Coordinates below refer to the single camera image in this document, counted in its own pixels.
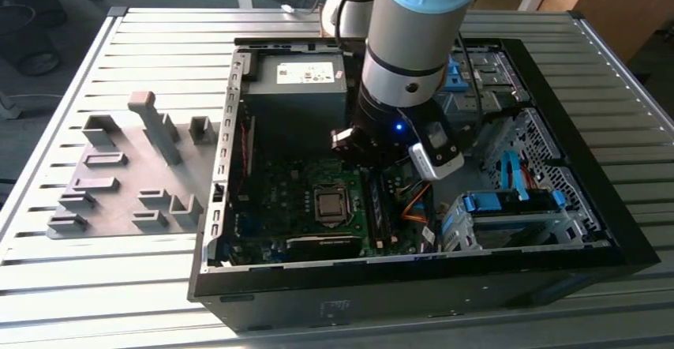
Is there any grey power supply unit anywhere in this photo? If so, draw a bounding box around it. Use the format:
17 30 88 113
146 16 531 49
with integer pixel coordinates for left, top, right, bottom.
241 54 359 148

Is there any silver CPU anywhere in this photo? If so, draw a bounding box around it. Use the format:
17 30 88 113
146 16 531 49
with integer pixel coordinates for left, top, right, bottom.
317 193 346 220

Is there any blue plastic drive latch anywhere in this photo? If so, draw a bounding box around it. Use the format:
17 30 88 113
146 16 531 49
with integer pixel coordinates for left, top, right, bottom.
440 54 469 92

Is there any CPU socket with metal cover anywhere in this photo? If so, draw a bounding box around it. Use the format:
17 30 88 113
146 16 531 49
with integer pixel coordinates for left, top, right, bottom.
310 185 353 230

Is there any grey metal drive cage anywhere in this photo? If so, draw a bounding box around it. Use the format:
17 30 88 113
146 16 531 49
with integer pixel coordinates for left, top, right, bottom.
435 47 531 139

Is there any green motherboard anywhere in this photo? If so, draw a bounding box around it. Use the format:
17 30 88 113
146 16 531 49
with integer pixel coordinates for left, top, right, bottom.
225 153 421 266

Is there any hard disk in blue carrier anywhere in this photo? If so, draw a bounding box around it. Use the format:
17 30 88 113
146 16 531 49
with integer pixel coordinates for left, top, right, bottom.
461 190 567 214

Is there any black graphics card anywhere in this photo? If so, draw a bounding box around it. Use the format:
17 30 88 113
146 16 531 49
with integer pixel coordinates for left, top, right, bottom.
285 233 364 261

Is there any grey metal disk bay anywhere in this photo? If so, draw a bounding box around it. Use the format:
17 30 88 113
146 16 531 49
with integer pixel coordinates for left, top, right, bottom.
439 189 611 252

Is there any black PC case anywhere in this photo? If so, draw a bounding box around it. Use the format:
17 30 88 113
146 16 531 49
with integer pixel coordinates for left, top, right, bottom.
186 36 661 333

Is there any grey parts rack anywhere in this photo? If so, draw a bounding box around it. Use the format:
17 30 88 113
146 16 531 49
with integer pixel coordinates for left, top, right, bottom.
45 91 221 240

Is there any dark wooden cabinet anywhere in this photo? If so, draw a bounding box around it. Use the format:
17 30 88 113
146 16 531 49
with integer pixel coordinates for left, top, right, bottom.
572 0 674 64

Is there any black wheeled cart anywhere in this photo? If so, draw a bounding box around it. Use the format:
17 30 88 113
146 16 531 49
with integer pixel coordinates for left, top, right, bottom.
0 0 68 77

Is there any grey floor stand base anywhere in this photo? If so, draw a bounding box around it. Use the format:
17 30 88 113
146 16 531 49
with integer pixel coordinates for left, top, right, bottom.
0 90 25 121

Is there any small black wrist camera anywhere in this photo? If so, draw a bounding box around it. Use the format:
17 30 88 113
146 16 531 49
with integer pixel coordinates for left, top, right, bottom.
329 126 360 153

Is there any black wire bundle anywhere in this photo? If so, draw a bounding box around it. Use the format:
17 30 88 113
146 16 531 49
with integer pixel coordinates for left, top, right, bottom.
396 106 527 202

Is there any orange flat wire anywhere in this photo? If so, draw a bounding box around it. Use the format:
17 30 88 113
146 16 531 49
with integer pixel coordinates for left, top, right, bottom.
401 182 437 223

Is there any black camera cable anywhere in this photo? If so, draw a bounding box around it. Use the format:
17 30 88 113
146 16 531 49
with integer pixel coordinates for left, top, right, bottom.
333 0 368 62
455 35 485 123

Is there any blue SATA wire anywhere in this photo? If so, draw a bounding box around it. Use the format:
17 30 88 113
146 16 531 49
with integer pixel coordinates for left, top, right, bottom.
499 149 531 202

